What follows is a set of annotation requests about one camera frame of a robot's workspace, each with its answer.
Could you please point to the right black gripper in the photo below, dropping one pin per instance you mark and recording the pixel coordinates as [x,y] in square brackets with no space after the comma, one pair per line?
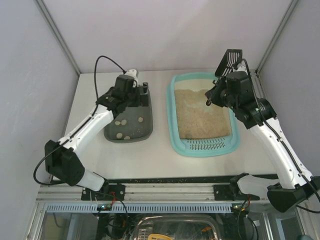
[217,87]

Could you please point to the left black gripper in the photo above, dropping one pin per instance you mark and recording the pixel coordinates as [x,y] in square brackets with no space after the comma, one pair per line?
[137,92]

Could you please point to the black litter scoop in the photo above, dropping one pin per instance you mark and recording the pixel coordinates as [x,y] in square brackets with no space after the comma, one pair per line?
[230,60]

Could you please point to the grey plastic bin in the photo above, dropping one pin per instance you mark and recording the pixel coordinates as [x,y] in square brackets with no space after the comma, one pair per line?
[135,130]

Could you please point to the teal litter box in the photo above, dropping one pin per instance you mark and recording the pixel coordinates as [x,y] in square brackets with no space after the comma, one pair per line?
[195,128]

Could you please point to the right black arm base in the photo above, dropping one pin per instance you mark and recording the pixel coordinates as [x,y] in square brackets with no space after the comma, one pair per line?
[225,188]

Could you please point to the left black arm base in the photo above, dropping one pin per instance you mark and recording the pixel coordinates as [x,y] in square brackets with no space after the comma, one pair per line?
[109,191]

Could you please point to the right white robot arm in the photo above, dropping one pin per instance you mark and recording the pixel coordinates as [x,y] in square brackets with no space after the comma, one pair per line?
[295,183]

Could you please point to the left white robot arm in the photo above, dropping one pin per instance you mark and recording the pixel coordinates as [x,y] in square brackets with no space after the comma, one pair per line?
[62,157]

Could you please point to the yellow plastic object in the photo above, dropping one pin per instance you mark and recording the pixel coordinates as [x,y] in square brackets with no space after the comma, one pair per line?
[157,236]

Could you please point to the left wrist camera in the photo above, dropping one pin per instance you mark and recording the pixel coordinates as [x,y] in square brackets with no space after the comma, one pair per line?
[133,73]

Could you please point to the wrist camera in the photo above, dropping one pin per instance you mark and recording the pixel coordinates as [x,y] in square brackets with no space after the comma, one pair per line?
[240,68]
[133,73]

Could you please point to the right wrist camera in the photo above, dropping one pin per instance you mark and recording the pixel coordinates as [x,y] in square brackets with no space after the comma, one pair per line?
[240,68]

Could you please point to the metal wire basket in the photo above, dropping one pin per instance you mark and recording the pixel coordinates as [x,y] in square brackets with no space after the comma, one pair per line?
[177,227]

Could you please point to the aluminium mounting rail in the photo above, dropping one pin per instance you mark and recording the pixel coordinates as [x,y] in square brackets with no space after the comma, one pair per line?
[139,193]

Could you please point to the perforated cable tray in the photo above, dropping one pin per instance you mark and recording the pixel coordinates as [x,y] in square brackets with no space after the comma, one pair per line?
[135,208]

